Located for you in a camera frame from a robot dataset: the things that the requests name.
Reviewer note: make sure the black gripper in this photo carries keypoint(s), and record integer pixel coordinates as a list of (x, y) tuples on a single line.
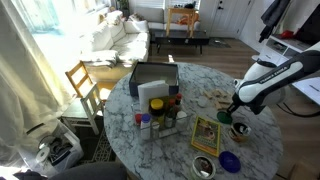
[(238, 101)]

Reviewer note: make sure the round green plastic lid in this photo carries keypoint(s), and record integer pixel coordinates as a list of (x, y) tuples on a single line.
[(222, 118)]

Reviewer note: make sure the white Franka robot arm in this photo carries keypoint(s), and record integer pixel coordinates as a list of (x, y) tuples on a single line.
[(266, 81)]

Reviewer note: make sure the jar with white lid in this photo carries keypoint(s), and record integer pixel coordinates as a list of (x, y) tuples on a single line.
[(181, 116)]

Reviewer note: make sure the round blue plastic lid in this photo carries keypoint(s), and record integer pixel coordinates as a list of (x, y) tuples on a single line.
[(230, 162)]

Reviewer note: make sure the open tin can green label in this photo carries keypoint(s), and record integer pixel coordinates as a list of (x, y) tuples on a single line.
[(203, 167)]

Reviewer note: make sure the jar with yellow lid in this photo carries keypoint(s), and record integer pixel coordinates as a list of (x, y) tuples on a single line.
[(156, 104)]

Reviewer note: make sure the white round coaster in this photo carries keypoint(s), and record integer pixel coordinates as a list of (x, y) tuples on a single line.
[(202, 102)]

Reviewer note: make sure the yellow dog picture book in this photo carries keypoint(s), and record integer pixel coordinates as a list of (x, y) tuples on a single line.
[(205, 136)]

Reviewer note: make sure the small sauce bottle red cap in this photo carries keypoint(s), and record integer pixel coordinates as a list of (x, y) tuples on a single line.
[(179, 100)]

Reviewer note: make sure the tall sauce bottle red cap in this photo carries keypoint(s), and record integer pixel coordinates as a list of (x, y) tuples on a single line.
[(171, 113)]

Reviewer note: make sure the dark door mat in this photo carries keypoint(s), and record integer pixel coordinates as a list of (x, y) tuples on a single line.
[(218, 43)]

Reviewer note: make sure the condiment bottle cluster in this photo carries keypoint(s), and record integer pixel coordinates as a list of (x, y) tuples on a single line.
[(166, 134)]

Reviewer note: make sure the small glass shaker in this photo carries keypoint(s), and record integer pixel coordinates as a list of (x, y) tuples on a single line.
[(155, 130)]

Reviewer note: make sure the white paper napkin stack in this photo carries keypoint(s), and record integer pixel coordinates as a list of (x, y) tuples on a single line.
[(151, 95)]

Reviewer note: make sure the dark blue cardboard box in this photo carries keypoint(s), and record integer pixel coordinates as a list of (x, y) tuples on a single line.
[(153, 71)]

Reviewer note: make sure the white bottle blue cap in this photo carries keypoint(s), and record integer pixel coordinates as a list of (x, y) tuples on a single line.
[(145, 128)]

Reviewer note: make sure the black coffee table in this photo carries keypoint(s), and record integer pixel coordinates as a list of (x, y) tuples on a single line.
[(181, 36)]

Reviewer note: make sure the white door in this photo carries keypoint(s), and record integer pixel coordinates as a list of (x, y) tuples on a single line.
[(226, 20)]

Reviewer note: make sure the red object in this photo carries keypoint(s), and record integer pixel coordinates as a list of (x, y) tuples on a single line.
[(286, 34)]

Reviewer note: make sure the small red capped container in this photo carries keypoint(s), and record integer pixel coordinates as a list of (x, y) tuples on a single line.
[(138, 118)]

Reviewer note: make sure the brown cardboard box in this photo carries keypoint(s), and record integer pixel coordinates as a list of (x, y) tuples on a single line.
[(305, 171)]

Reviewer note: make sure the orange toy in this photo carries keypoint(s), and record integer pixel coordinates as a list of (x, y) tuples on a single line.
[(186, 20)]

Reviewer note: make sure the dark hanging coat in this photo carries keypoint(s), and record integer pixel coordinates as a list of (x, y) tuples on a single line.
[(273, 16)]

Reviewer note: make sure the yellow wooden side table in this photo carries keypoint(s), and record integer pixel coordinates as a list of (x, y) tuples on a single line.
[(180, 11)]

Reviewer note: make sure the black television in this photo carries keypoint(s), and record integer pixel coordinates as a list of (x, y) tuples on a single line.
[(311, 30)]

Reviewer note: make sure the white sofa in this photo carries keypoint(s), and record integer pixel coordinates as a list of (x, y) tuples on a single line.
[(130, 46)]

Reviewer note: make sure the patterned throw pillow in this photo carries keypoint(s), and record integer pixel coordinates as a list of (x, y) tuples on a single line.
[(136, 17)]

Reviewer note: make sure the patterned floor rug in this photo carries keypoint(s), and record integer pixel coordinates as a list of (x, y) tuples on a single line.
[(103, 150)]

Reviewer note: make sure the green house plant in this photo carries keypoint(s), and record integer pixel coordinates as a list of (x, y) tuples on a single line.
[(124, 4)]

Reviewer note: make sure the wooden dining chair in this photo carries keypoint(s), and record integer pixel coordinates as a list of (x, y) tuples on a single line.
[(80, 111)]

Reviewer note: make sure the dark upholstered chair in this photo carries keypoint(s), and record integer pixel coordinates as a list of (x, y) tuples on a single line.
[(90, 172)]

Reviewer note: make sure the clear plastic storage bin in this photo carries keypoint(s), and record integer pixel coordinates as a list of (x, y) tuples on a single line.
[(60, 151)]

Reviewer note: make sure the sheer white curtain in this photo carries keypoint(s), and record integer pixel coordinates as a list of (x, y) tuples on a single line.
[(26, 83)]

